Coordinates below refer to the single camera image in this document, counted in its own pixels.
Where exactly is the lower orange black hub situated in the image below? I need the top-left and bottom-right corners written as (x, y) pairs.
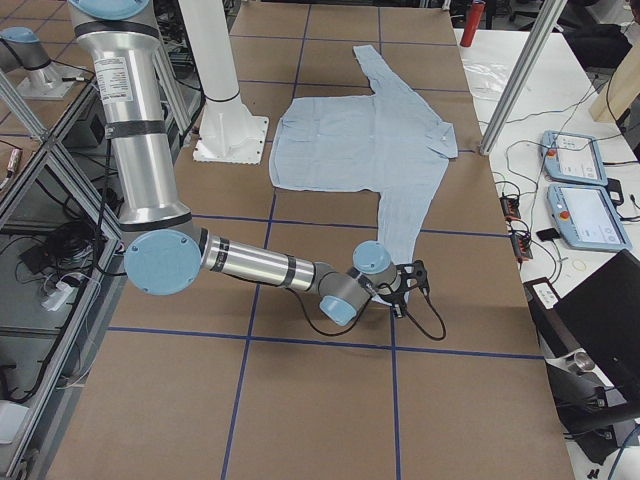
top-left (509, 230), bottom-right (533, 263)

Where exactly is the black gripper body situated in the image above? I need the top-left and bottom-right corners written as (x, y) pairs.
top-left (378, 260), bottom-right (429, 306)

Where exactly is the upper teach pendant tablet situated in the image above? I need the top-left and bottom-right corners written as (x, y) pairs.
top-left (540, 130), bottom-right (608, 186)

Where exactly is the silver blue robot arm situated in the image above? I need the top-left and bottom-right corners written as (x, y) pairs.
top-left (70, 1), bottom-right (429, 326)

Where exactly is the upper orange black hub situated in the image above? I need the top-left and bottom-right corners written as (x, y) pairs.
top-left (499, 195), bottom-right (522, 221)

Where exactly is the white power strip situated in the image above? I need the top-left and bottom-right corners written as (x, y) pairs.
top-left (41, 280), bottom-right (73, 311)

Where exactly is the grey electronics box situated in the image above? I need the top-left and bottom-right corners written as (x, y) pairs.
top-left (69, 102), bottom-right (106, 148)

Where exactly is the aluminium frame post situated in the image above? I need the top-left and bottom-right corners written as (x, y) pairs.
top-left (479, 0), bottom-right (567, 156)

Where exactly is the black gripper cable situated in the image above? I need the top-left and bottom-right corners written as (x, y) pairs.
top-left (294, 279), bottom-right (447, 341)

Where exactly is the light blue button-up shirt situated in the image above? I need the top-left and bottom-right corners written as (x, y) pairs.
top-left (268, 44), bottom-right (460, 309)

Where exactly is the teach pendant tablet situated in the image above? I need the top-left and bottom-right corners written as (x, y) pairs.
top-left (547, 182), bottom-right (632, 252)
top-left (540, 130), bottom-right (608, 186)

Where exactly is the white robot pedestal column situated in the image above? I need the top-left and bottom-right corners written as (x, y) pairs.
top-left (179, 0), bottom-right (269, 165)

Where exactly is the wooden board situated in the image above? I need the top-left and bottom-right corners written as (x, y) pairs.
top-left (589, 43), bottom-right (640, 123)

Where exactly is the black laptop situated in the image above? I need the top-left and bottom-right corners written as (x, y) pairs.
top-left (555, 250), bottom-right (639, 400)

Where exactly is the lower teach pendant tablet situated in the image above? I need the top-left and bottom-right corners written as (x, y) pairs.
top-left (547, 182), bottom-right (632, 252)

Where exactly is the clear plastic bag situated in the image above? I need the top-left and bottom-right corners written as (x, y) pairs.
top-left (462, 59), bottom-right (512, 101)

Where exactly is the orange black hub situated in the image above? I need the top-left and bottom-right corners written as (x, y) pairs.
top-left (499, 195), bottom-right (522, 221)
top-left (509, 230), bottom-right (533, 263)

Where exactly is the red cylinder bottle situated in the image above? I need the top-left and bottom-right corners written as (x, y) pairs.
top-left (459, 0), bottom-right (486, 48)

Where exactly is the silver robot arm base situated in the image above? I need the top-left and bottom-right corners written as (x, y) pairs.
top-left (1, 26), bottom-right (73, 101)

